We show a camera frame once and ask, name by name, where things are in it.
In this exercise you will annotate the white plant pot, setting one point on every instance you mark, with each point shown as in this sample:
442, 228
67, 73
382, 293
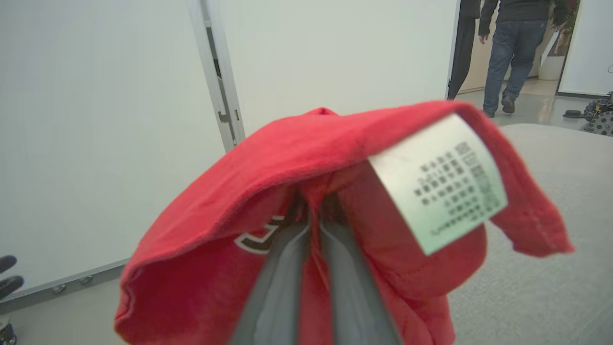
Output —
550, 69

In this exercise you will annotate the green potted plant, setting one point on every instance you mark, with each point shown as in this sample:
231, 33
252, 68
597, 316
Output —
570, 24

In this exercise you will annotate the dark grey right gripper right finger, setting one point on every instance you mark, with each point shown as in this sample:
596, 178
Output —
352, 297

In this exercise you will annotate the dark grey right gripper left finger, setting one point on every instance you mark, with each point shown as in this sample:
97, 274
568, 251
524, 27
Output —
280, 287

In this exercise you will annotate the grey partition base rail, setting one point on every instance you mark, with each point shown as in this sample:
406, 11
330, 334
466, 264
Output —
62, 285

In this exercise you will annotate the person in blue jeans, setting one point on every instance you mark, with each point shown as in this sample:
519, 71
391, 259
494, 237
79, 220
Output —
515, 48

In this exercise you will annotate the grey fabric sofa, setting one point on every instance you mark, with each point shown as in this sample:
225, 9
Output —
550, 297

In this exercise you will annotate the black round floor disc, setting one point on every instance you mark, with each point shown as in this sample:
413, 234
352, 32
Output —
572, 114

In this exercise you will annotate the small metal partition stud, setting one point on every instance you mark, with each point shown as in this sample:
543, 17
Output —
86, 280
59, 288

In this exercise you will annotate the black caster with metal plate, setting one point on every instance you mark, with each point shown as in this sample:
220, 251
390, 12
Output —
6, 333

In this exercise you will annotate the dark wheeled robot base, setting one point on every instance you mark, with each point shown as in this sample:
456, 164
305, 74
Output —
601, 115

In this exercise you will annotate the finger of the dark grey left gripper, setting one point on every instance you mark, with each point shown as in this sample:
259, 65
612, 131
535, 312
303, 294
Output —
9, 286
6, 263

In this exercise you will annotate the grey partition post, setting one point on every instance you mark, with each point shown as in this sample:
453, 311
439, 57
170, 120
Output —
218, 76

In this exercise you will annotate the red Bulls 23 jersey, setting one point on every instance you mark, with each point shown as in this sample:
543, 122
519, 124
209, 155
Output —
239, 167

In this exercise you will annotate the white paper sheet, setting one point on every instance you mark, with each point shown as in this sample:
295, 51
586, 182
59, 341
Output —
550, 48

